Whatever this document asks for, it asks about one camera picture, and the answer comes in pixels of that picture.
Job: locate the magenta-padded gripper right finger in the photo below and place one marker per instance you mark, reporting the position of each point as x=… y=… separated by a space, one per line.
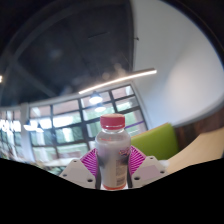
x=137 y=161

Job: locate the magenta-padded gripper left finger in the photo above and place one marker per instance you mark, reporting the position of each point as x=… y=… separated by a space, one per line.
x=89 y=163

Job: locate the clear bottle with red cap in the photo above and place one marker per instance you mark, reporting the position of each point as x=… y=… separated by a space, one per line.
x=112 y=150

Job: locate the green upholstered bench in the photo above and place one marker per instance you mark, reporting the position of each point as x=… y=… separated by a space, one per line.
x=156 y=141

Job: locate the large dark-framed window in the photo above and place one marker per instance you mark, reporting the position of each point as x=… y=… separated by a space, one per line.
x=83 y=128

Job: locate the group of pendant lamps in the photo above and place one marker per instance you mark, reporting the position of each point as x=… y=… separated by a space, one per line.
x=95 y=99

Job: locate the long linear ceiling light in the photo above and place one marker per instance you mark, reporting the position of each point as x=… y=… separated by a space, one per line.
x=120 y=80

